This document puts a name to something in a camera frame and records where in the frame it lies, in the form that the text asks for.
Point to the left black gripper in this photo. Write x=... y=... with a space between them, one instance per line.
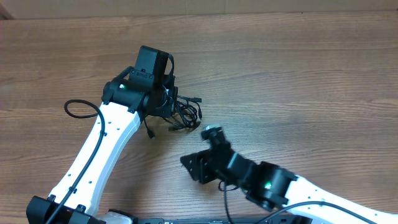
x=168 y=110

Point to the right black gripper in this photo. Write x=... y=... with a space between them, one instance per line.
x=196 y=168

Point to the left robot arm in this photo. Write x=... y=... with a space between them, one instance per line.
x=137 y=92

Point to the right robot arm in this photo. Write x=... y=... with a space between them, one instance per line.
x=270 y=186

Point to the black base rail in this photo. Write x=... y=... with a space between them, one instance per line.
x=278 y=219

